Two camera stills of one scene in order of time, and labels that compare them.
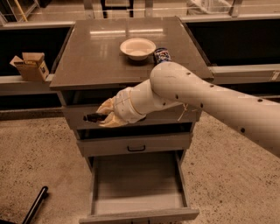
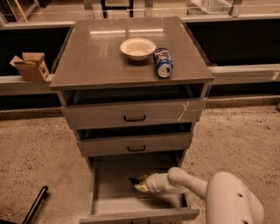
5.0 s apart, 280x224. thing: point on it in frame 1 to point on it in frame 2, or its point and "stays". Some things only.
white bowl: x=137 y=49 stays
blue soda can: x=161 y=54 stays
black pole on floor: x=44 y=190 stays
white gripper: x=124 y=105 to x=152 y=183
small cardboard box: x=31 y=66 stays
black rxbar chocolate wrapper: x=95 y=117 to x=134 y=181
